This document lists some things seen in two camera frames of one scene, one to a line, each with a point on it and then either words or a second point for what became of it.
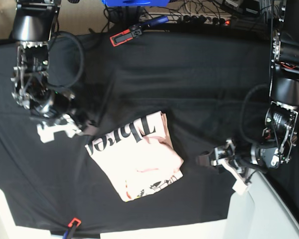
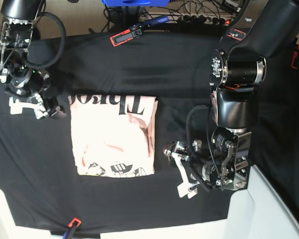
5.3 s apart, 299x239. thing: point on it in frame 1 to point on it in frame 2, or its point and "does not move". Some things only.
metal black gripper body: (46, 133) to (46, 101)
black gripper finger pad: (89, 130) to (58, 112)
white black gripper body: (246, 160) to (193, 165)
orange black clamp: (135, 30) does not move
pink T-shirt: (139, 158) to (114, 136)
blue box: (135, 3) does not move
